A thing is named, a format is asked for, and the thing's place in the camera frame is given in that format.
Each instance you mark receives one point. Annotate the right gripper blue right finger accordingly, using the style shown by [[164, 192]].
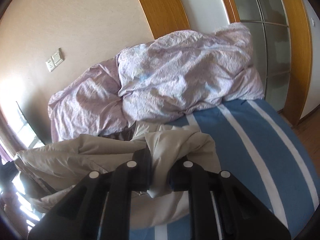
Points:
[[221, 207]]

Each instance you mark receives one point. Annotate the blue white striped bed sheet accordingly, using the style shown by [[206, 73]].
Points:
[[256, 145]]

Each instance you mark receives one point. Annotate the beige quilted down jacket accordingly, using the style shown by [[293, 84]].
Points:
[[58, 167]]

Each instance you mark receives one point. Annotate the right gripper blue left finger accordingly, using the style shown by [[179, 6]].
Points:
[[99, 206]]

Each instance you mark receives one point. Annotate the pink floral crumpled duvet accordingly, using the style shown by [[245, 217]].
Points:
[[159, 81]]

